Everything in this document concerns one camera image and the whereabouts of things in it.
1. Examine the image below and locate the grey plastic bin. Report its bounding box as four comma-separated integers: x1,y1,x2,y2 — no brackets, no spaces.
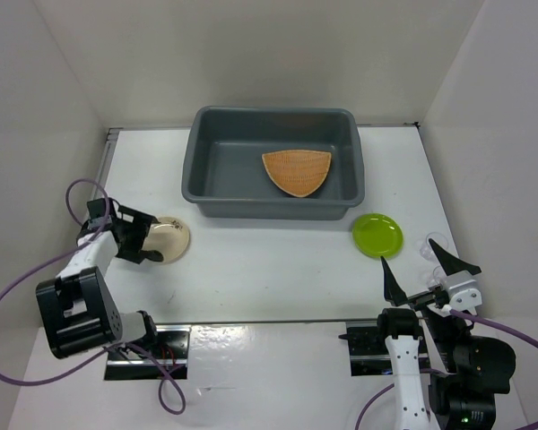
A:
181,107,365,220

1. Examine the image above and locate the green plastic plate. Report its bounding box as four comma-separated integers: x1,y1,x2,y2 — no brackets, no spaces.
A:
351,213,404,258

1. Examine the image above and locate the cream ceramic plate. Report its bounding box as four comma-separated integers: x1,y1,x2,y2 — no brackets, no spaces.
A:
142,216,190,264

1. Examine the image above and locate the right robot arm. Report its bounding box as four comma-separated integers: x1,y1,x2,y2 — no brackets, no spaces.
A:
375,240,516,429

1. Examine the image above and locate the orange woven triangular basket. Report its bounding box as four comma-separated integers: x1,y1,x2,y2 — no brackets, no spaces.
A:
262,150,333,198

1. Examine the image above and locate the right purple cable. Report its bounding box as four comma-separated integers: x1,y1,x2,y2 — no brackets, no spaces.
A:
356,311,538,430

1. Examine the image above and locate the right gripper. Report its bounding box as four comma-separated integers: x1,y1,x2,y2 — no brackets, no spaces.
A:
380,234,482,370

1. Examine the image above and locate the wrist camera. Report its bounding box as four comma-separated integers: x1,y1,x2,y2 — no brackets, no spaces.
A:
441,271,482,312
82,198,116,233

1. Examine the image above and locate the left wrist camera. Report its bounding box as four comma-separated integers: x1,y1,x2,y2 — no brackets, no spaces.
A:
82,198,116,233

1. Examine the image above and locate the clear plastic cup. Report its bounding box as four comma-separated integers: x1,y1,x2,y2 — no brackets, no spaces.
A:
417,232,448,287

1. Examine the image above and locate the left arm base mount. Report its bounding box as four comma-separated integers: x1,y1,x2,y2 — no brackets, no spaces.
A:
104,324,191,382

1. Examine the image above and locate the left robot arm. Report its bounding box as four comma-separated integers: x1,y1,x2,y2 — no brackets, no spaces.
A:
36,199,163,359

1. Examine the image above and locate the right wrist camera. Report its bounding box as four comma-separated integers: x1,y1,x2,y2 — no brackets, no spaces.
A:
441,271,482,312

